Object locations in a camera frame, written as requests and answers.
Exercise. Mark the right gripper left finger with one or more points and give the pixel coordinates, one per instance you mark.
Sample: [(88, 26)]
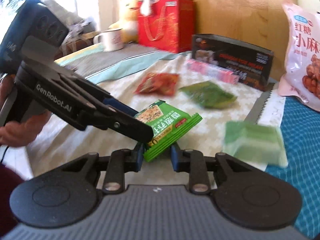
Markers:
[(72, 191)]

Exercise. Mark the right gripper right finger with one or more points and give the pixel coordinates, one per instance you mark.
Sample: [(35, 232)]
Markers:
[(243, 194)]

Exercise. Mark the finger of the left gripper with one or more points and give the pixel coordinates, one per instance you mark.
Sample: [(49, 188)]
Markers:
[(120, 106), (112, 118)]

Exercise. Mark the red snack packet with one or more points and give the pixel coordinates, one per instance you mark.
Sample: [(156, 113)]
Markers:
[(158, 83)]

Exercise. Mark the pale green packet stack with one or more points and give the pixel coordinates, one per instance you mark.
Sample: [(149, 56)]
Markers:
[(256, 144)]

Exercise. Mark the green snack packet stack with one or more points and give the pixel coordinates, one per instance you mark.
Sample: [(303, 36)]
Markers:
[(168, 124)]

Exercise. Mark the person's left hand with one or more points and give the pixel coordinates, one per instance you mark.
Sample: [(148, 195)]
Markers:
[(15, 134)]

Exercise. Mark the patterned bed sheet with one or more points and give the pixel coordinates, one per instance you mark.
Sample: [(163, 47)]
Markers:
[(120, 73)]

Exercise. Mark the white enamel mug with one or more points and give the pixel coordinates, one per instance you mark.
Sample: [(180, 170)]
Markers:
[(111, 39)]

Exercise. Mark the yellow duck plush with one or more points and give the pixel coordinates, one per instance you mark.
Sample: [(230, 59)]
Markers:
[(128, 22)]

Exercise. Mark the teal checked cloth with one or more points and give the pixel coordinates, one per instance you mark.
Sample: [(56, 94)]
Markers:
[(300, 130)]

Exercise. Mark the red gift box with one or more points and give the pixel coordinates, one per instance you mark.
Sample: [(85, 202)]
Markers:
[(169, 27)]

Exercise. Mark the dark green snack packet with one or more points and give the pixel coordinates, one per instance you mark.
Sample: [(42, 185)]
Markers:
[(209, 95)]

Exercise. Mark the pink long box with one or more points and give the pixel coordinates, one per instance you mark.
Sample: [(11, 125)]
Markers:
[(213, 71)]

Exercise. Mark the pink fried twist bag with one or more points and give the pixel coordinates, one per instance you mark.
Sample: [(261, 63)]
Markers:
[(302, 57)]

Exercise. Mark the black rectangular box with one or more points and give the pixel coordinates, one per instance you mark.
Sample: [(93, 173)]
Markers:
[(250, 62)]

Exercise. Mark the brown wooden headboard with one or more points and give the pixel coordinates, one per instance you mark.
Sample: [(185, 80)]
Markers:
[(259, 22)]

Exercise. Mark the dark blue camera unit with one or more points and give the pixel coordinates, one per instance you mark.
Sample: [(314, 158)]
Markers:
[(34, 33)]

